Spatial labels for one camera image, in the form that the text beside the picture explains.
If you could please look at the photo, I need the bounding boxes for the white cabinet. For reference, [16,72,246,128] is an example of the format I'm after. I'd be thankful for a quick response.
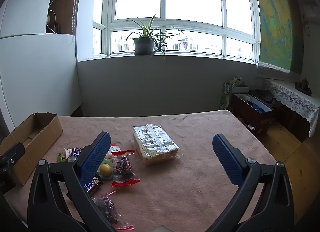
[0,0,78,132]

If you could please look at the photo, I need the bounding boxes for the dark wooden box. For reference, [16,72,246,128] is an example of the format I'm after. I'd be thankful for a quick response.
[231,92,277,135]

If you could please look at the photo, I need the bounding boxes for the brown cardboard box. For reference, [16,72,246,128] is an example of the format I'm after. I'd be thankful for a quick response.
[0,112,63,185]

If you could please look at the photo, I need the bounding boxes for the dark plum candy red wrapper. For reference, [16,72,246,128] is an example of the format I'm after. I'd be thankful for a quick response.
[111,149,140,188]
[91,191,134,231]

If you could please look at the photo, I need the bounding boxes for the beaded blind cord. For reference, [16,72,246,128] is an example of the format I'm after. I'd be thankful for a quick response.
[71,0,83,36]

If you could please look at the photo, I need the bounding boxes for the dark chocolate bar blue print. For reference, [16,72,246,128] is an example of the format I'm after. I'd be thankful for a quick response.
[64,147,87,159]
[84,176,103,195]

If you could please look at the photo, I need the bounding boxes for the potted spider plant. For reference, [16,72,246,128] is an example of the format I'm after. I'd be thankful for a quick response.
[125,14,184,58]

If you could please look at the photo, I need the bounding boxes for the yellow jelly ball packet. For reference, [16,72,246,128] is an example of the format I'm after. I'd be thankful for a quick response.
[99,158,114,180]

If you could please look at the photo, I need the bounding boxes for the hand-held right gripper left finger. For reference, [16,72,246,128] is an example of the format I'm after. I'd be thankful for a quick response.
[27,131,118,232]

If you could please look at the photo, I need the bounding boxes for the wall map poster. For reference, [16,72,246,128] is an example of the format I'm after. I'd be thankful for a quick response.
[251,0,304,75]

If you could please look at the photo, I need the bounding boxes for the sliced bread loaf package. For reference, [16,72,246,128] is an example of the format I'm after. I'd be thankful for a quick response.
[132,123,181,166]

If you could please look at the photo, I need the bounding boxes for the blue plastic bag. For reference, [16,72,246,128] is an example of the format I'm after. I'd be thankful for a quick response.
[249,96,267,113]

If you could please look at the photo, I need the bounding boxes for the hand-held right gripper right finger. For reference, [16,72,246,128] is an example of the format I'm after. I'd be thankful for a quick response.
[207,134,294,232]

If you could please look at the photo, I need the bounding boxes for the bronze ornament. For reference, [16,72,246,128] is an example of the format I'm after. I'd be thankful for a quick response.
[294,78,312,96]

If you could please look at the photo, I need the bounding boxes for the pink blanket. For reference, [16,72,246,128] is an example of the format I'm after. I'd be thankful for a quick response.
[4,109,292,232]

